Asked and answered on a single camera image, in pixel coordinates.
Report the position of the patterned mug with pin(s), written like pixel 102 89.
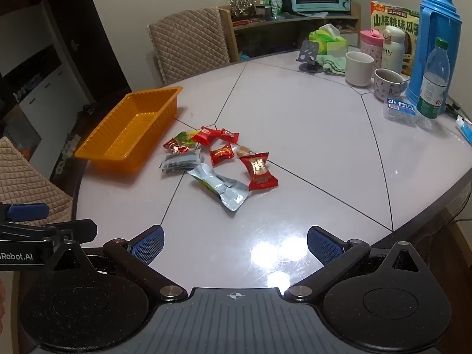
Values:
pixel 387 88

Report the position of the small dark container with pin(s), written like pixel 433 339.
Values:
pixel 263 11

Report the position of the black white striped packet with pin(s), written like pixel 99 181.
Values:
pixel 180 162

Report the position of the green yellow box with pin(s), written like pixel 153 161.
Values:
pixel 396 16

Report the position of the small tan candy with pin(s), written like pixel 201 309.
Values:
pixel 243 151

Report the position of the green tissue box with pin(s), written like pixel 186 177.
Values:
pixel 328 42

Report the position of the white cabinet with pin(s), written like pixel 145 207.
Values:
pixel 48 88

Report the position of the clear jar orange lid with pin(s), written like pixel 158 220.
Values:
pixel 241 5

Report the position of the clear water bottle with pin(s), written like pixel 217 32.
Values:
pixel 433 81

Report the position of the green cloth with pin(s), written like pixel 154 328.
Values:
pixel 332 64

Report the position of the wooden shelf unit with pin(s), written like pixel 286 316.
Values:
pixel 295 21

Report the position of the silver foil snack packet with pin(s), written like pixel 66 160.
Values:
pixel 225 190

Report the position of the dark door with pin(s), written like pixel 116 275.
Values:
pixel 99 25

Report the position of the clear plastic box blue label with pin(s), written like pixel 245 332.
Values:
pixel 400 110

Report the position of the small red snack packet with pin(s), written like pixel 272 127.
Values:
pixel 228 136

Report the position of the dark red candy packet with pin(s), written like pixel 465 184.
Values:
pixel 177 147

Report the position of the red twist-wrapped candy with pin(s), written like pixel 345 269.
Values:
pixel 222 153

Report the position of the white cup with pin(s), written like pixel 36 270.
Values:
pixel 357 70

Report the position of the grey phone stand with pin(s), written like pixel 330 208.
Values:
pixel 309 49

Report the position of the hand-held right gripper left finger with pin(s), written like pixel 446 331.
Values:
pixel 149 245

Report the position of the blue white tube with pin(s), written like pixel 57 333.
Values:
pixel 465 129

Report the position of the dark printed bag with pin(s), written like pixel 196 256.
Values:
pixel 68 155

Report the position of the yellow candy packet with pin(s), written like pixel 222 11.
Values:
pixel 194 135

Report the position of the blue thermos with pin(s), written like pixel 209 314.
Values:
pixel 431 25

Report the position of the red gold-print snack packet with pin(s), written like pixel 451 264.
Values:
pixel 260 171

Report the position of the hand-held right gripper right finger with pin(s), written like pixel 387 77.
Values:
pixel 324 245

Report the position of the beige quilted chair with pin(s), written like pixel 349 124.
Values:
pixel 25 180
pixel 188 40

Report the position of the green candy packet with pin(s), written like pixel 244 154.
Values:
pixel 182 137

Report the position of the large red snack packet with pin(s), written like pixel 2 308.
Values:
pixel 204 137

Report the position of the orange plastic tray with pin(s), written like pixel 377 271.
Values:
pixel 125 136

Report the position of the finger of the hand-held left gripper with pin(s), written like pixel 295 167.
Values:
pixel 29 211
pixel 73 228

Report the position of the white bottle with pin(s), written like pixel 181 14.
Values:
pixel 391 49

